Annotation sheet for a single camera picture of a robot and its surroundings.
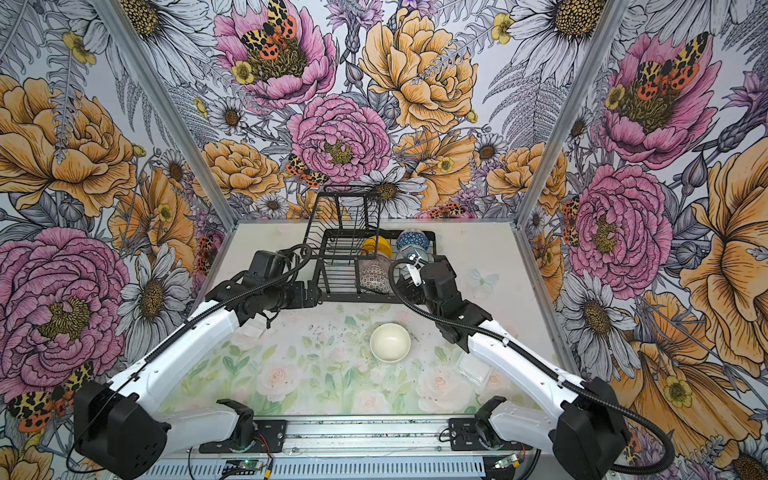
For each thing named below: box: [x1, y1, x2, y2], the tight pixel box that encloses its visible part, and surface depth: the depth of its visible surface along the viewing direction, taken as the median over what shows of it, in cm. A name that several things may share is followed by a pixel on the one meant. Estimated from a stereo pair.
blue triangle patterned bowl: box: [396, 228, 429, 251], surface depth 113 cm
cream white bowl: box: [370, 322, 412, 363], surface depth 89 cm
